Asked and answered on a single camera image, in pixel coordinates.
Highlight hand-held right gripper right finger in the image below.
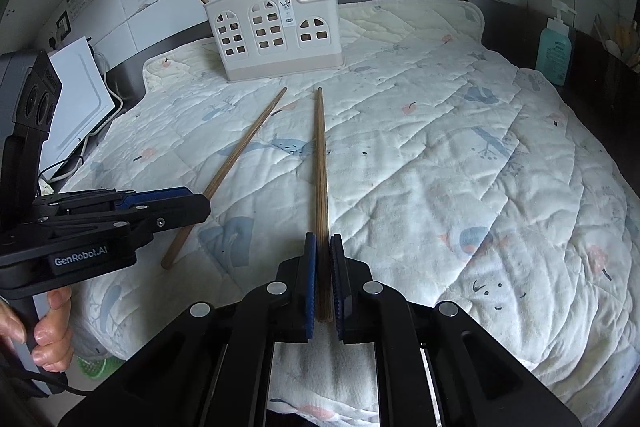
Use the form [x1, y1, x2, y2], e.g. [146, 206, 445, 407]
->
[329, 233, 583, 427]

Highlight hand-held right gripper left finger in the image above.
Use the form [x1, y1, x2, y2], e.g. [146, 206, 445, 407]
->
[57, 232, 318, 427]

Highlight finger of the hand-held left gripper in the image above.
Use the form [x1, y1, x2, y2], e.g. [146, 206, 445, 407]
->
[32, 187, 194, 214]
[32, 193, 211, 249]

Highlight beige plastic utensil holder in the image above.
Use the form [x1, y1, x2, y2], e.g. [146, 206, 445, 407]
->
[202, 0, 346, 82]

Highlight person's left hand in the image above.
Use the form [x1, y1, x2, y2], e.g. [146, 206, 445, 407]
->
[0, 288, 75, 373]

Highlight white microwave oven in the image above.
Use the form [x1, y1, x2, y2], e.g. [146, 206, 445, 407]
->
[37, 36, 117, 170]

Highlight white printed quilted mat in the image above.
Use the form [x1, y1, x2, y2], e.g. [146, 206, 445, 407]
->
[60, 2, 640, 427]

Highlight green mesh basket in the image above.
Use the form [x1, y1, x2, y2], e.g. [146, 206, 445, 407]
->
[74, 353, 122, 381]

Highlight teal soap pump bottle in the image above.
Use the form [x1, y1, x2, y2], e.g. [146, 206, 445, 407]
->
[535, 0, 577, 86]

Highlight utensil pot with spoons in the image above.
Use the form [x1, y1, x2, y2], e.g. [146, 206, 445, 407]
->
[592, 13, 640, 75]

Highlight white power cable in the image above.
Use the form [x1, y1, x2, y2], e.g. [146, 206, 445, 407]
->
[87, 91, 126, 142]

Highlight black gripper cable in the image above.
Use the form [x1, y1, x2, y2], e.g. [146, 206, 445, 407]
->
[64, 377, 107, 397]

